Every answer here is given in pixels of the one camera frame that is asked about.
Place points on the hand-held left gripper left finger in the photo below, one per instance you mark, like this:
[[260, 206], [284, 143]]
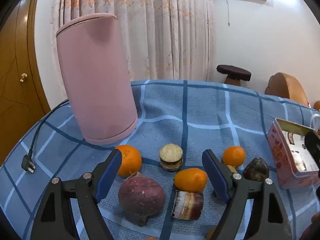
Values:
[[110, 175]]

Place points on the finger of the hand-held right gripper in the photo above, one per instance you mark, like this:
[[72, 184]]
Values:
[[313, 143]]

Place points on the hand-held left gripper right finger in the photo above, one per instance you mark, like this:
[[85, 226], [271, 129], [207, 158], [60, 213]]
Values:
[[215, 175]]

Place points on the oval orange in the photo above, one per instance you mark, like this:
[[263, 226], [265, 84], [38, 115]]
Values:
[[191, 180]]

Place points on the large orange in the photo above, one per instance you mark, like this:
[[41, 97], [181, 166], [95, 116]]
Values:
[[130, 161]]

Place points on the small round orange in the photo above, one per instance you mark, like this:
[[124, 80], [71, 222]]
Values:
[[233, 156]]

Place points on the pink tin box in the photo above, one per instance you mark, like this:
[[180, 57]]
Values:
[[285, 162]]

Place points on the dark purple round fruit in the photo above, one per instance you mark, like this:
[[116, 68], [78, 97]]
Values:
[[141, 197]]

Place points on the dark brown wrinkled fruit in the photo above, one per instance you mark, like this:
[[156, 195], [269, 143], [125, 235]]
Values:
[[256, 171]]

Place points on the layered cake slice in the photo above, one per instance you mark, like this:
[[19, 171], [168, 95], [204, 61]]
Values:
[[187, 206]]

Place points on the round sandwich cookie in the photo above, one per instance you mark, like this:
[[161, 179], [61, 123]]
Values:
[[171, 155]]

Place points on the blue plaid blanket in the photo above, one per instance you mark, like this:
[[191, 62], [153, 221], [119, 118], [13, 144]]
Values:
[[200, 110]]

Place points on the pink chair back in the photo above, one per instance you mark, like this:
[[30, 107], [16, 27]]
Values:
[[95, 80]]

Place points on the dark round stool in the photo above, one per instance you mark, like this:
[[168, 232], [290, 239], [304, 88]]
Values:
[[232, 71]]

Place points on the wooden door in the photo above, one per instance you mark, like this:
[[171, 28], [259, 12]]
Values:
[[15, 80]]

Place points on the floral pink curtain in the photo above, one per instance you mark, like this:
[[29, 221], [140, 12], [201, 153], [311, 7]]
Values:
[[162, 30]]

